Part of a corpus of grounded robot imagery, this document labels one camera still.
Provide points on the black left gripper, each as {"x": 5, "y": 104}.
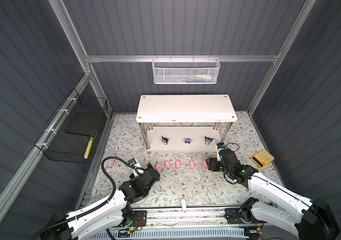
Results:
{"x": 149, "y": 167}

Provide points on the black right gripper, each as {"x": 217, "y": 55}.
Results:
{"x": 211, "y": 163}

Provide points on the black-headed purple toy figure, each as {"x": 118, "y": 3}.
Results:
{"x": 188, "y": 141}

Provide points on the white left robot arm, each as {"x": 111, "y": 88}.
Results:
{"x": 112, "y": 211}

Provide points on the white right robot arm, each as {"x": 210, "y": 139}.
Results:
{"x": 304, "y": 218}

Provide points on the white two-tier shelf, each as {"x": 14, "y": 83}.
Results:
{"x": 177, "y": 117}

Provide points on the pink pig toy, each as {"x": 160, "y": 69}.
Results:
{"x": 178, "y": 164}
{"x": 192, "y": 164}
{"x": 167, "y": 165}
{"x": 204, "y": 164}
{"x": 158, "y": 167}

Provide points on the yellow calculator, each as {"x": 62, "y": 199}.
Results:
{"x": 262, "y": 158}

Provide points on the red card pack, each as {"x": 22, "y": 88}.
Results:
{"x": 109, "y": 163}

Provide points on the items in mesh basket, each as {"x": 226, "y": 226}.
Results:
{"x": 205, "y": 79}

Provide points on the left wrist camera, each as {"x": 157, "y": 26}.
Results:
{"x": 136, "y": 167}

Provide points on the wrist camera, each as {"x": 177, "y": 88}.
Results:
{"x": 136, "y": 167}
{"x": 220, "y": 146}

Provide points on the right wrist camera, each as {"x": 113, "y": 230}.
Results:
{"x": 220, "y": 146}

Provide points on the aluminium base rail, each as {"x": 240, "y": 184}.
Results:
{"x": 185, "y": 214}

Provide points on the black wire wall basket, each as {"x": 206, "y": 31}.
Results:
{"x": 81, "y": 117}

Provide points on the white wire mesh basket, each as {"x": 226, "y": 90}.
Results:
{"x": 166, "y": 71}

